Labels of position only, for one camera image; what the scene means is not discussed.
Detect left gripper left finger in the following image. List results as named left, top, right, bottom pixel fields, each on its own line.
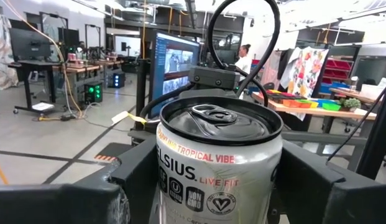
left=0, top=138, right=160, bottom=224

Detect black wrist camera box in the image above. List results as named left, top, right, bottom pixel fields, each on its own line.
left=188, top=65, right=242, bottom=91

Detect red bin rack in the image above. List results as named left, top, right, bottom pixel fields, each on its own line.
left=323, top=57, right=355, bottom=85

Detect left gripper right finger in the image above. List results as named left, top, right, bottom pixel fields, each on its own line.
left=272, top=139, right=386, bottom=224

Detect black camera cable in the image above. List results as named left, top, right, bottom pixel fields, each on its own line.
left=206, top=0, right=282, bottom=108

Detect yellow tag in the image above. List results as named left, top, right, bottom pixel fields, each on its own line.
left=111, top=110, right=149, bottom=126

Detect yellow cable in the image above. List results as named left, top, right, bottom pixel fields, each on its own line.
left=0, top=0, right=85, bottom=121

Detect wooden workbench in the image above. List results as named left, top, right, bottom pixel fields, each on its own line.
left=52, top=60, right=125, bottom=91

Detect leaf pattern panel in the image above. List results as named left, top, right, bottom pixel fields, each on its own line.
left=0, top=12, right=19, bottom=91

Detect black standing desk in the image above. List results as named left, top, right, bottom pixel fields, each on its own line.
left=7, top=60, right=62, bottom=114

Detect silver white Celsius can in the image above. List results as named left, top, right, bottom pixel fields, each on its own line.
left=155, top=95, right=285, bottom=224

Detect black computer green lights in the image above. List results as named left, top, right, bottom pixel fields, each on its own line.
left=83, top=82, right=104, bottom=105

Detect black computer blue lights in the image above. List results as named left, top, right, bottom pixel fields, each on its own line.
left=111, top=72, right=126, bottom=89

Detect grey metal cart frame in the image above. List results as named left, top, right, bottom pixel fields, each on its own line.
left=281, top=116, right=372, bottom=172

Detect person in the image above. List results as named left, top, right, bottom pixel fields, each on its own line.
left=234, top=43, right=253, bottom=82

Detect black orange hazard mat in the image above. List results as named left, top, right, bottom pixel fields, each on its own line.
left=93, top=141, right=134, bottom=162

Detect colourful poster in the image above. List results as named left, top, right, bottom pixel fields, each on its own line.
left=279, top=46, right=330, bottom=99

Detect grey monitor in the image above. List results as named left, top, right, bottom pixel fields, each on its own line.
left=148, top=29, right=202, bottom=119

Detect orange floor cable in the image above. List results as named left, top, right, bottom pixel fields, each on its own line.
left=0, top=154, right=9, bottom=186

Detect table with colourful trays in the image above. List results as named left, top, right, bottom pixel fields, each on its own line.
left=250, top=88, right=377, bottom=122

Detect small green plant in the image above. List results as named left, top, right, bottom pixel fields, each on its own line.
left=338, top=98, right=362, bottom=113

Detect black monitor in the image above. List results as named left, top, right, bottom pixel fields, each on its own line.
left=9, top=27, right=52, bottom=62

